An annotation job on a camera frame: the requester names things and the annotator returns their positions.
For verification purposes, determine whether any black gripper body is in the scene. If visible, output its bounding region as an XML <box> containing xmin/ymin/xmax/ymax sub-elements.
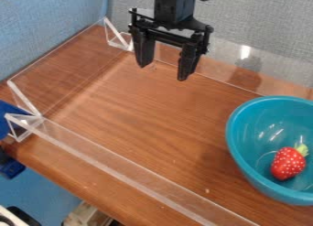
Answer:
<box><xmin>127</xmin><ymin>7</ymin><xmax>215</xmax><ymax>55</ymax></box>

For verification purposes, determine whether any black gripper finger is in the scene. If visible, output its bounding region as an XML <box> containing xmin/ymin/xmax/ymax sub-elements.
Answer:
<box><xmin>178</xmin><ymin>43</ymin><xmax>200</xmax><ymax>81</ymax></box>
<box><xmin>131</xmin><ymin>27</ymin><xmax>155</xmax><ymax>68</ymax></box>

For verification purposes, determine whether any blue plastic bowl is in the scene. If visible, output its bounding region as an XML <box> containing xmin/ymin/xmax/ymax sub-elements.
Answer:
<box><xmin>225</xmin><ymin>95</ymin><xmax>313</xmax><ymax>206</ymax></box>

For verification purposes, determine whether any red toy strawberry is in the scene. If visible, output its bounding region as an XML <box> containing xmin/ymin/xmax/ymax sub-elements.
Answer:
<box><xmin>270</xmin><ymin>144</ymin><xmax>307</xmax><ymax>181</ymax></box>

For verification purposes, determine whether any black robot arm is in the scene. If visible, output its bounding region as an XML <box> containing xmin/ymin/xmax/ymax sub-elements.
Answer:
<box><xmin>128</xmin><ymin>0</ymin><xmax>214</xmax><ymax>81</ymax></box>

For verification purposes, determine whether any blue clamp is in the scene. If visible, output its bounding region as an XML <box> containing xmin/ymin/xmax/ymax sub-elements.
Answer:
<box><xmin>0</xmin><ymin>100</ymin><xmax>28</xmax><ymax>179</ymax></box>

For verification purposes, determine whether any beige object under table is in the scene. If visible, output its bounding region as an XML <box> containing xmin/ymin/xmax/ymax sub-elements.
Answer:
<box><xmin>63</xmin><ymin>201</ymin><xmax>114</xmax><ymax>226</ymax></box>

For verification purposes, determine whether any black and white object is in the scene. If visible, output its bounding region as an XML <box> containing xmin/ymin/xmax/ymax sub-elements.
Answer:
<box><xmin>0</xmin><ymin>205</ymin><xmax>41</xmax><ymax>226</ymax></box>

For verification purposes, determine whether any clear acrylic barrier wall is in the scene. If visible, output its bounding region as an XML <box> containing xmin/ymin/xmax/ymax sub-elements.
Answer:
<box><xmin>0</xmin><ymin>23</ymin><xmax>313</xmax><ymax>226</ymax></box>

